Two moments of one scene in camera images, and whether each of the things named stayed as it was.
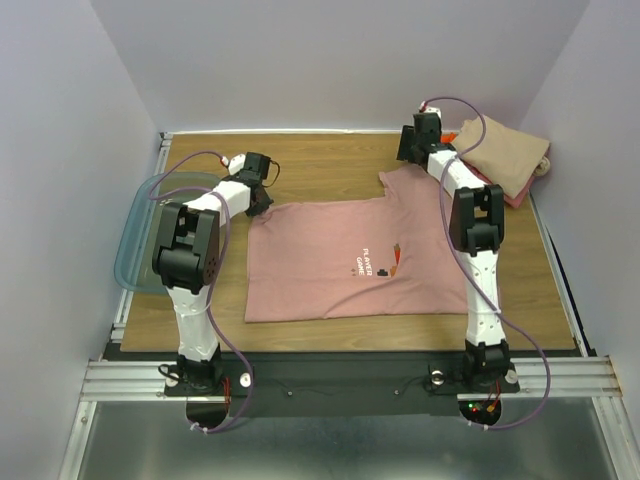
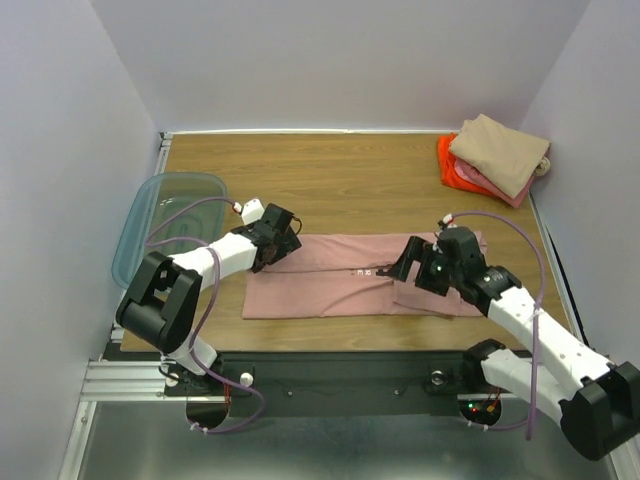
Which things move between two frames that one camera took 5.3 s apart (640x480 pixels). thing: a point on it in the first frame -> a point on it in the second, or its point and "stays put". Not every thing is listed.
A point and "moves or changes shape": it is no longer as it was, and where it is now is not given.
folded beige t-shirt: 506,157 stays put
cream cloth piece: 543,167 stays put
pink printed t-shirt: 391,256 moves or changes shape
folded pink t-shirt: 513,202 stays put
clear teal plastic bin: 135,246 stays put
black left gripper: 259,209 -> 287,245
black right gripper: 408,148 -> 420,267
